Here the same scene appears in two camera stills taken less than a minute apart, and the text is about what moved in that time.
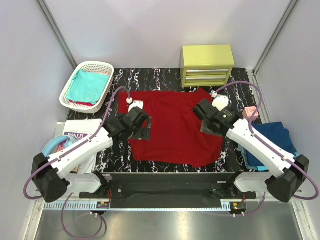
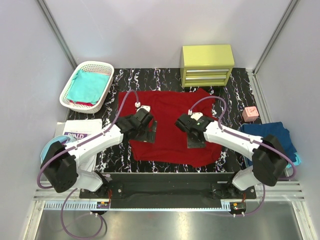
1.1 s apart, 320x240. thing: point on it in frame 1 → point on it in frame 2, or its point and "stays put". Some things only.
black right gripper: x=203 y=129 → x=190 y=145
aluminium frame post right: x=292 y=4 stays put
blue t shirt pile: x=275 y=134 stays put
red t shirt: x=175 y=136 stays put
